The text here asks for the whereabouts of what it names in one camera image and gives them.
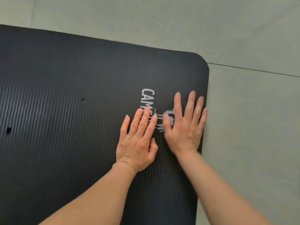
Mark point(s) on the person's right hand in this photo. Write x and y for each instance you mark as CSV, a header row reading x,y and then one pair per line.
x,y
185,135

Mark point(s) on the black yoga mat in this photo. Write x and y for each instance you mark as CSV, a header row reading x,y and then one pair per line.
x,y
70,103

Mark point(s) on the person's left forearm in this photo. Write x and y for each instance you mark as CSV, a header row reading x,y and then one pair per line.
x,y
98,199

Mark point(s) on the person's right forearm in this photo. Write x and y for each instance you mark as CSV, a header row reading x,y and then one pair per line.
x,y
218,196

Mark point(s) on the person's left hand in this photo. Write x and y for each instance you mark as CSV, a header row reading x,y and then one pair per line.
x,y
136,147

